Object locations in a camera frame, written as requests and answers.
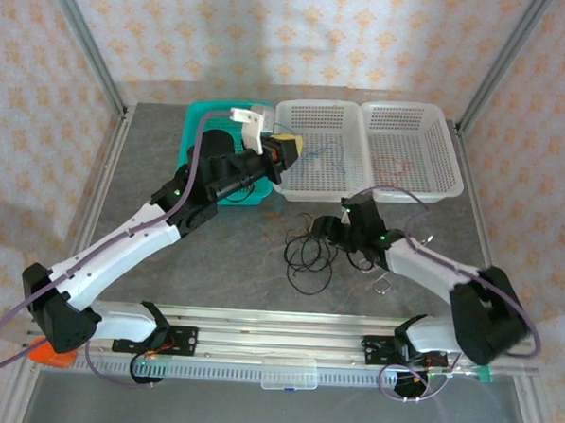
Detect thin blue cable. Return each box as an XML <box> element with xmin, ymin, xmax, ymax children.
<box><xmin>296</xmin><ymin>138</ymin><xmax>349</xmax><ymax>179</ymax></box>

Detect thin black cable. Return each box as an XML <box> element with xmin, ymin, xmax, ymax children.
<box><xmin>280</xmin><ymin>211</ymin><xmax>339</xmax><ymax>298</ymax></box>
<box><xmin>225</xmin><ymin>182</ymin><xmax>260</xmax><ymax>205</ymax></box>

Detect white plastic basket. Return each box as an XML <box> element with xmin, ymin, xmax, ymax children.
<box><xmin>269</xmin><ymin>96</ymin><xmax>378</xmax><ymax>206</ymax></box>
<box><xmin>355</xmin><ymin>99</ymin><xmax>469</xmax><ymax>207</ymax></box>

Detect teal plastic basket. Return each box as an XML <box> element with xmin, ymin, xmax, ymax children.
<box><xmin>176</xmin><ymin>97</ymin><xmax>276</xmax><ymax>208</ymax></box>

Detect orange patterned white curtain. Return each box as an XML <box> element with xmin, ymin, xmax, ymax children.
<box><xmin>0</xmin><ymin>0</ymin><xmax>565</xmax><ymax>423</ymax></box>

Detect clear plastic parts box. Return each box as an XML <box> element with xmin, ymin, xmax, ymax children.
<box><xmin>260</xmin><ymin>356</ymin><xmax>319</xmax><ymax>394</ymax></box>

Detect black round base connector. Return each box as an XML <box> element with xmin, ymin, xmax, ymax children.
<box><xmin>389</xmin><ymin>368</ymin><xmax>428</xmax><ymax>403</ymax></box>
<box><xmin>129</xmin><ymin>352</ymin><xmax>168</xmax><ymax>390</ymax></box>

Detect orange plastic cylinder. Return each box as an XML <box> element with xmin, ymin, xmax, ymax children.
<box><xmin>28</xmin><ymin>339</ymin><xmax>78</xmax><ymax>370</ymax></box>

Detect grey tape piece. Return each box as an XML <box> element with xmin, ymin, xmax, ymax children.
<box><xmin>0</xmin><ymin>307</ymin><xmax>28</xmax><ymax>346</ymax></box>

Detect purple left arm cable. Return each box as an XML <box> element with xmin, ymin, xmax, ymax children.
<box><xmin>0</xmin><ymin>99</ymin><xmax>235</xmax><ymax>394</ymax></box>

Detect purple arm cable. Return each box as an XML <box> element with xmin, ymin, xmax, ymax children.
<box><xmin>338</xmin><ymin>184</ymin><xmax>550</xmax><ymax>410</ymax></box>
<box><xmin>0</xmin><ymin>99</ymin><xmax>235</xmax><ymax>394</ymax></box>

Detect silver metal wire tongs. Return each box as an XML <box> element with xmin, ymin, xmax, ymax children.
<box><xmin>357</xmin><ymin>260</ymin><xmax>395</xmax><ymax>294</ymax></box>

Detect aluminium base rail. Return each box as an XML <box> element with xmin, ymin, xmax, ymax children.
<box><xmin>20</xmin><ymin>295</ymin><xmax>542</xmax><ymax>401</ymax></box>

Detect aluminium table side rail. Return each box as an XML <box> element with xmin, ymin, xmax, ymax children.
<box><xmin>436</xmin><ymin>120</ymin><xmax>565</xmax><ymax>423</ymax></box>
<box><xmin>0</xmin><ymin>100</ymin><xmax>137</xmax><ymax>423</ymax></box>

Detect grey slotted cable duct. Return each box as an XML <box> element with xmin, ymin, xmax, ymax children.
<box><xmin>72</xmin><ymin>354</ymin><xmax>401</xmax><ymax>390</ymax></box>

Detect aluminium frame post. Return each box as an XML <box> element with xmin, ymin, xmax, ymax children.
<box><xmin>454</xmin><ymin>0</ymin><xmax>554</xmax><ymax>139</ymax></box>
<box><xmin>34</xmin><ymin>0</ymin><xmax>136</xmax><ymax>117</ymax></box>

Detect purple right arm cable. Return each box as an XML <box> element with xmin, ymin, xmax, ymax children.
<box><xmin>338</xmin><ymin>184</ymin><xmax>550</xmax><ymax>410</ymax></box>

